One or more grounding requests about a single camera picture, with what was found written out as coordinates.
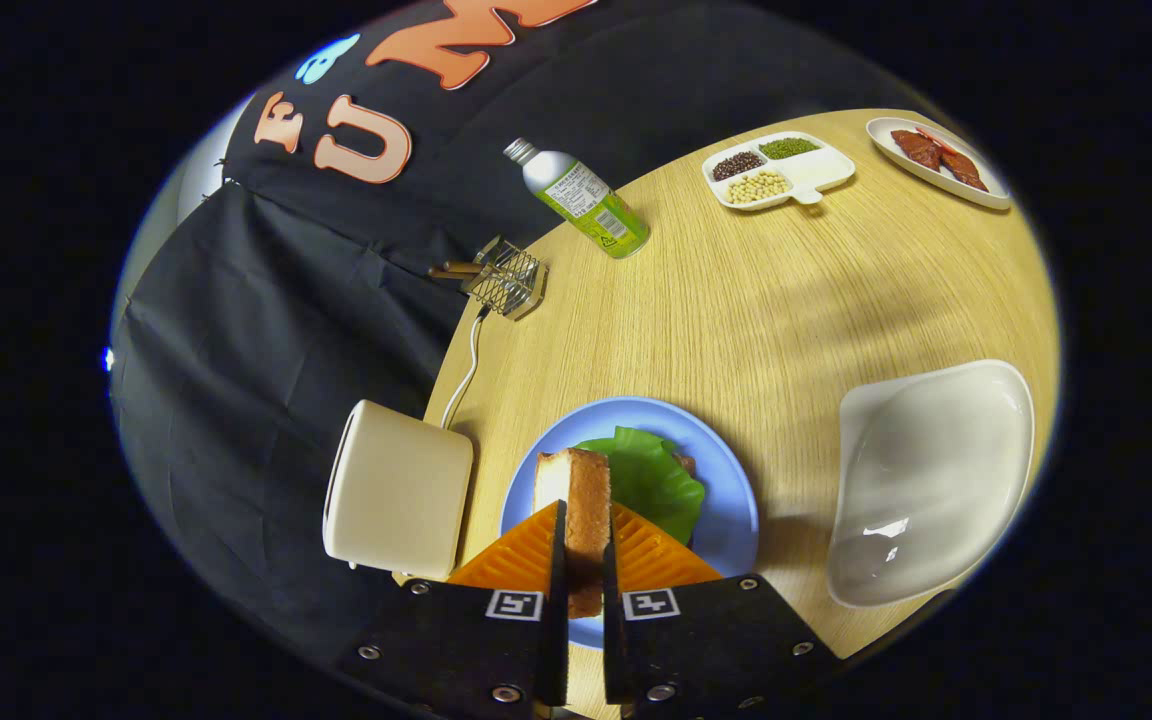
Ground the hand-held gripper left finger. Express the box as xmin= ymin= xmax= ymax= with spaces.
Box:
xmin=336 ymin=500 xmax=569 ymax=719

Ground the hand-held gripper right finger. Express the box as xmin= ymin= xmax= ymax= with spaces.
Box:
xmin=601 ymin=502 xmax=842 ymax=719

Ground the toasted bread slice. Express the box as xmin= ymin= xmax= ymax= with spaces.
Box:
xmin=533 ymin=448 xmax=613 ymax=620

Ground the green lettuce leaf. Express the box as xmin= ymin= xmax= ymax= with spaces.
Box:
xmin=574 ymin=426 xmax=708 ymax=547

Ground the blue round plate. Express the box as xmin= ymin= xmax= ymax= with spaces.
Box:
xmin=499 ymin=396 xmax=761 ymax=651

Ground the white toaster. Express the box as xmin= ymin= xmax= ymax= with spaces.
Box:
xmin=322 ymin=400 xmax=475 ymax=581

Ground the white rounded plate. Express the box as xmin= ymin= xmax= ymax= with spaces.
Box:
xmin=826 ymin=359 xmax=1036 ymax=609

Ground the black backdrop cloth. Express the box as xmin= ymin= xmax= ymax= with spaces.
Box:
xmin=111 ymin=0 xmax=937 ymax=691

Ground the silver bottle with green label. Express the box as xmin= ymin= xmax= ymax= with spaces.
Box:
xmin=503 ymin=137 xmax=651 ymax=260

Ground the pile of yellow soybeans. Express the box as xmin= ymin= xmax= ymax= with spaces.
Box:
xmin=727 ymin=171 xmax=791 ymax=206

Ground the white divided dish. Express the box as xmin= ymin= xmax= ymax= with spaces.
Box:
xmin=702 ymin=131 xmax=857 ymax=212

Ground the white oval plate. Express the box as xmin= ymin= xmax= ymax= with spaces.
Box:
xmin=866 ymin=117 xmax=1012 ymax=211

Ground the brown meat slice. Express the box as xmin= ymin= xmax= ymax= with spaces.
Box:
xmin=939 ymin=148 xmax=990 ymax=193
xmin=890 ymin=129 xmax=943 ymax=171

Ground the white toaster cable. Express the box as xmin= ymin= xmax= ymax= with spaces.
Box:
xmin=441 ymin=305 xmax=490 ymax=431

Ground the metal wire basket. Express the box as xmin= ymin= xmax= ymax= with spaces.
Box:
xmin=460 ymin=236 xmax=549 ymax=321

